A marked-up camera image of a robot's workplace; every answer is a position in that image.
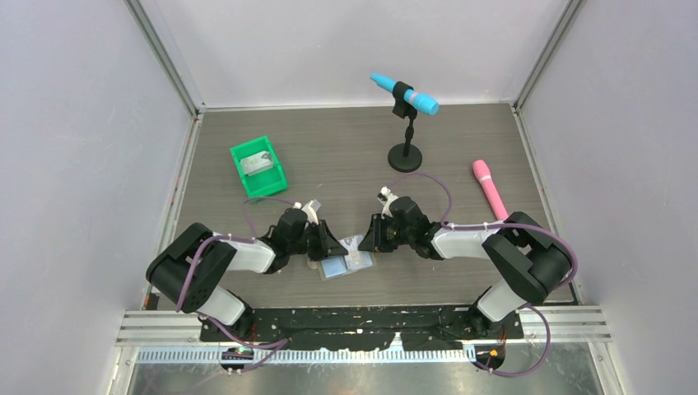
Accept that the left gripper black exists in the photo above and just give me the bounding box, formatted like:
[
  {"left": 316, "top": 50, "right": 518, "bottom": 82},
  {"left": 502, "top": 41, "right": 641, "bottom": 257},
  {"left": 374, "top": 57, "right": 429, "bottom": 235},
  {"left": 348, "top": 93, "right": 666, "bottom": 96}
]
[{"left": 288, "top": 219, "right": 347, "bottom": 262}]

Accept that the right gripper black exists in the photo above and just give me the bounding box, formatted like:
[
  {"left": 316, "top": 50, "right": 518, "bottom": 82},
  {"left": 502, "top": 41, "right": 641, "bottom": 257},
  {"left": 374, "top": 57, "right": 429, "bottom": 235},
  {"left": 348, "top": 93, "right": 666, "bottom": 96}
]
[{"left": 358, "top": 213, "right": 414, "bottom": 253}]

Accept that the grey leather card holder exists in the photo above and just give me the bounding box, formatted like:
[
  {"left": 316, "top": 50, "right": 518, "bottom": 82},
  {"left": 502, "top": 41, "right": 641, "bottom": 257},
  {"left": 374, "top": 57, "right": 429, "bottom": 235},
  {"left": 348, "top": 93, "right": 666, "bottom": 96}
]
[{"left": 308, "top": 235, "right": 376, "bottom": 280}]

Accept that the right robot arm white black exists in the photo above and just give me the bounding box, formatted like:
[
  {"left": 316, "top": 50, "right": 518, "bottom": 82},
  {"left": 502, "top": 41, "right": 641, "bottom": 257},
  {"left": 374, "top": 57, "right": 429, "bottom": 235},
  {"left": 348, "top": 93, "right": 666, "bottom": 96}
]
[{"left": 358, "top": 197, "right": 576, "bottom": 338}]

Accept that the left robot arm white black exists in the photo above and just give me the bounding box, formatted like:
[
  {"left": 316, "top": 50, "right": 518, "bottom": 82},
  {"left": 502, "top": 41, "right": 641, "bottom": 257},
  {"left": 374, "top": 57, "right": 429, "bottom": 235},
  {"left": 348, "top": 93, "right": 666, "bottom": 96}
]
[{"left": 145, "top": 206, "right": 348, "bottom": 341}]

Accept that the silver VIP card stack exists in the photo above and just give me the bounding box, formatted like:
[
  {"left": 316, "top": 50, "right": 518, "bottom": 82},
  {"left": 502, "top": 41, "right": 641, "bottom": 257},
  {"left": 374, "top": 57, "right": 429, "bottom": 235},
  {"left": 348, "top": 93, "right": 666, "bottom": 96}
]
[{"left": 240, "top": 151, "right": 275, "bottom": 176}]

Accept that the green plastic bin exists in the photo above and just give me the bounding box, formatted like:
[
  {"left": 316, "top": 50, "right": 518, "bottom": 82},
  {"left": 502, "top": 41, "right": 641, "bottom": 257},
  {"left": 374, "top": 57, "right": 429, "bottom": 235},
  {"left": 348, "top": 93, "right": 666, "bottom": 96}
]
[{"left": 230, "top": 136, "right": 289, "bottom": 198}]

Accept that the black microphone stand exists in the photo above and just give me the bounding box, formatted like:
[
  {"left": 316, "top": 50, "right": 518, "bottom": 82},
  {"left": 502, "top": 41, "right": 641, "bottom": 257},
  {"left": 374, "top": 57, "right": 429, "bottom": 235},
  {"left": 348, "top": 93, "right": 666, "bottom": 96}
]
[{"left": 388, "top": 81, "right": 422, "bottom": 173}]

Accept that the pink toy microphone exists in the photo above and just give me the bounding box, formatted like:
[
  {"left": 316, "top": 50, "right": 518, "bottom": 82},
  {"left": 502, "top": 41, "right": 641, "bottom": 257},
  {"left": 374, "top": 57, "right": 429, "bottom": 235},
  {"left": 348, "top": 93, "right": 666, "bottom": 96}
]
[{"left": 472, "top": 160, "right": 509, "bottom": 221}]

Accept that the blue toy microphone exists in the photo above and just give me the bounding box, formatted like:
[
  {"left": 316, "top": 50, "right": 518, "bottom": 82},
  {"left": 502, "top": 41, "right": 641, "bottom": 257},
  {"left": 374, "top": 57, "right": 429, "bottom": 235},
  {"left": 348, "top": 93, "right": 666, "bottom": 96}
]
[{"left": 370, "top": 73, "right": 440, "bottom": 119}]

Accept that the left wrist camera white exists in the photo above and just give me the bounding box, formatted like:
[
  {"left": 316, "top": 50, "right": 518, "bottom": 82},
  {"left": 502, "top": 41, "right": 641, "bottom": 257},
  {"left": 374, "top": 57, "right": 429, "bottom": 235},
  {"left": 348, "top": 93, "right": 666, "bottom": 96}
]
[{"left": 301, "top": 199, "right": 321, "bottom": 225}]

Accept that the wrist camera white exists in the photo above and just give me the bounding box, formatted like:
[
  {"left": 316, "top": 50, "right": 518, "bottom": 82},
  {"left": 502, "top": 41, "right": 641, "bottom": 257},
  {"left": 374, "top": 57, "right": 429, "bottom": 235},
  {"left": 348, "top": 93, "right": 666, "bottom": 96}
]
[
  {"left": 377, "top": 186, "right": 398, "bottom": 217},
  {"left": 301, "top": 199, "right": 321, "bottom": 225}
]

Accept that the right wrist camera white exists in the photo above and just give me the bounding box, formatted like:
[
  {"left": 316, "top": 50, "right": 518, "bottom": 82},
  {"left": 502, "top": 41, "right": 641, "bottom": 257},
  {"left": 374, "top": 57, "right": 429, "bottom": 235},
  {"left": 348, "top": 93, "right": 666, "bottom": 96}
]
[{"left": 377, "top": 186, "right": 398, "bottom": 217}]

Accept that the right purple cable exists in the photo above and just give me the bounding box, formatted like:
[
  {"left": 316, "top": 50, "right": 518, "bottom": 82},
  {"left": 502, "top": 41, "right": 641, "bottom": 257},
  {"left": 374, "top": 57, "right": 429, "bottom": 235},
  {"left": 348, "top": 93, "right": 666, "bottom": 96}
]
[{"left": 387, "top": 172, "right": 579, "bottom": 379}]

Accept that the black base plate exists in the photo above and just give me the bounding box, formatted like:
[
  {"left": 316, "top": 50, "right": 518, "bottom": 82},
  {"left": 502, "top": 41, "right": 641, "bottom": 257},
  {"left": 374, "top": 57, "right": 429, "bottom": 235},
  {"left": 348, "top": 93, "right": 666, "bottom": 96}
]
[{"left": 200, "top": 305, "right": 524, "bottom": 351}]

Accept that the aluminium frame rail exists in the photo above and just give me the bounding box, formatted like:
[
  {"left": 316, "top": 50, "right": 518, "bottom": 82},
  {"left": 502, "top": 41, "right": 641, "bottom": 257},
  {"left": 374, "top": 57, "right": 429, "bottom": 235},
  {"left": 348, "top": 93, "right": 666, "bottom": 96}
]
[{"left": 116, "top": 306, "right": 612, "bottom": 365}]

